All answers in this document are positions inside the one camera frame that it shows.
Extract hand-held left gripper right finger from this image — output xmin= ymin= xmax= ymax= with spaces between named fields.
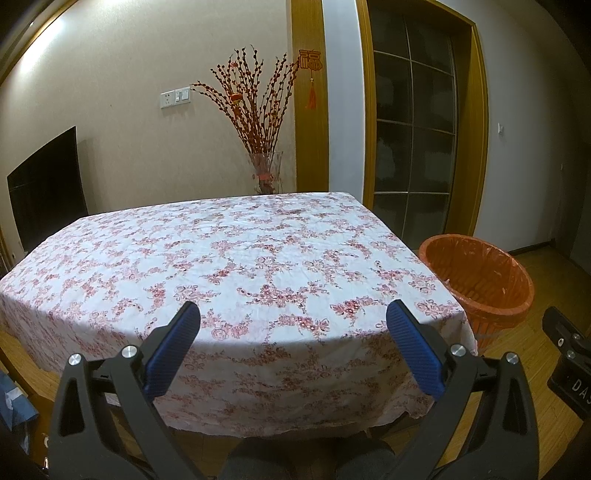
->
xmin=386 ymin=299 xmax=541 ymax=480

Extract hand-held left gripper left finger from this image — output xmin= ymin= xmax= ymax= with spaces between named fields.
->
xmin=46 ymin=301 xmax=201 ymax=480

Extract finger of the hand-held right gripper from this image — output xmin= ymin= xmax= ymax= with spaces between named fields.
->
xmin=542 ymin=306 xmax=591 ymax=363

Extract orange plastic waste basket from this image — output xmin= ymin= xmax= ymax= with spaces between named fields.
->
xmin=419 ymin=234 xmax=536 ymax=352

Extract floral tablecloth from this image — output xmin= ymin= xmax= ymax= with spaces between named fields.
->
xmin=0 ymin=191 xmax=478 ymax=437

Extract blue cloth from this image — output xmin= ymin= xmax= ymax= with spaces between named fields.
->
xmin=0 ymin=369 xmax=38 ymax=432

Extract glass vase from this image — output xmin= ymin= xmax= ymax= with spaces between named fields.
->
xmin=249 ymin=151 xmax=283 ymax=195

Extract black television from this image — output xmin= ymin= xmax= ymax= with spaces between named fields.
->
xmin=7 ymin=126 xmax=89 ymax=254

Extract sliding glass door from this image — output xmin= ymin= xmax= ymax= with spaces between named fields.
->
xmin=372 ymin=4 xmax=472 ymax=241

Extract red decorative branches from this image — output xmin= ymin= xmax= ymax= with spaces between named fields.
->
xmin=190 ymin=44 xmax=300 ymax=155

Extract wooden door frame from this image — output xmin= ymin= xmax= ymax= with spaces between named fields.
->
xmin=355 ymin=0 xmax=490 ymax=252

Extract wall switch panel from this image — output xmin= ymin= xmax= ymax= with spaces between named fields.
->
xmin=160 ymin=88 xmax=191 ymax=109

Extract red tasselled wall ornament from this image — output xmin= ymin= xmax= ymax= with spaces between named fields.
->
xmin=298 ymin=48 xmax=322 ymax=110

